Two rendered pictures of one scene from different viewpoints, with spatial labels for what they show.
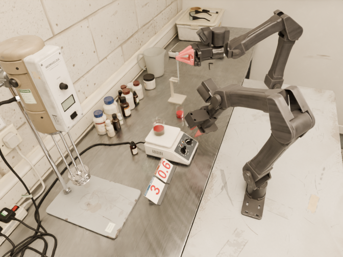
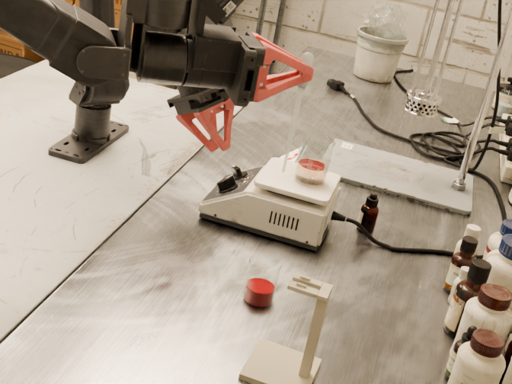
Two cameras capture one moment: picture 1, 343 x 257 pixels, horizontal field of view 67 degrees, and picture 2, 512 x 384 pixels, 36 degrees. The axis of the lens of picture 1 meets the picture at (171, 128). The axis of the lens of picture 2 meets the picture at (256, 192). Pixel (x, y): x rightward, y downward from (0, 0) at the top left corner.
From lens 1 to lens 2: 1.94 m
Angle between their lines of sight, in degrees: 113
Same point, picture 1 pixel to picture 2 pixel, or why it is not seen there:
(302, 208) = (14, 118)
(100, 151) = (453, 243)
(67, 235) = (410, 155)
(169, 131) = (283, 179)
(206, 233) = not seen: hidden behind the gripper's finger
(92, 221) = (381, 154)
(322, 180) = not seen: outside the picture
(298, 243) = (53, 101)
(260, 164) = not seen: hidden behind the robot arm
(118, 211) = (344, 156)
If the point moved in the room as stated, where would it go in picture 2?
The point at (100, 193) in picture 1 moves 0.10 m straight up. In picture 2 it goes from (392, 177) to (405, 129)
